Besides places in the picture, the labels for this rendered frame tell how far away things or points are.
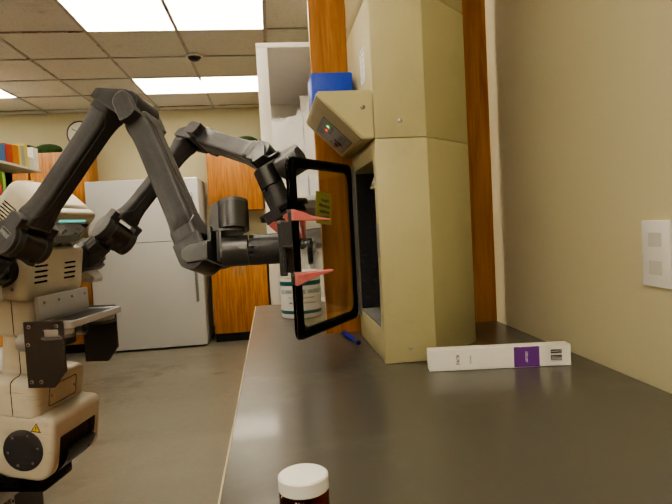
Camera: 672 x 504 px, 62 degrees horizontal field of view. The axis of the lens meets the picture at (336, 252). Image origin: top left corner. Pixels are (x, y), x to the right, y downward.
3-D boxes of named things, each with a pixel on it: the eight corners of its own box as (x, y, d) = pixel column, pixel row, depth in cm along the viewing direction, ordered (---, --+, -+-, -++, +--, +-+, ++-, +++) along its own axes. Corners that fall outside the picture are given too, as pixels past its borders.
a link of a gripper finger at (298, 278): (333, 244, 102) (282, 248, 101) (335, 283, 103) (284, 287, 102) (329, 243, 109) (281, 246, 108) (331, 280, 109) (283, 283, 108)
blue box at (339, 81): (348, 117, 144) (346, 82, 143) (354, 109, 134) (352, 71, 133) (309, 119, 143) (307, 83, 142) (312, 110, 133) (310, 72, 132)
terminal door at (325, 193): (358, 317, 147) (350, 164, 145) (298, 341, 120) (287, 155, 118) (355, 317, 148) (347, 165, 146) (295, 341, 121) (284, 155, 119)
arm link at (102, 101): (129, 92, 129) (98, 69, 119) (167, 116, 123) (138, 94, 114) (21, 253, 128) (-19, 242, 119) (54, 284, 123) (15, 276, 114)
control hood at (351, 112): (352, 157, 147) (350, 119, 146) (374, 138, 114) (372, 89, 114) (308, 159, 145) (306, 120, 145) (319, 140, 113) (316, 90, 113)
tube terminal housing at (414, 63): (451, 327, 152) (439, 40, 148) (500, 354, 120) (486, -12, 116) (361, 334, 149) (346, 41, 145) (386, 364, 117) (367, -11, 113)
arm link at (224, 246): (219, 270, 105) (215, 262, 100) (217, 236, 107) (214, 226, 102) (256, 268, 106) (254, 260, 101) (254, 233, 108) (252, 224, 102)
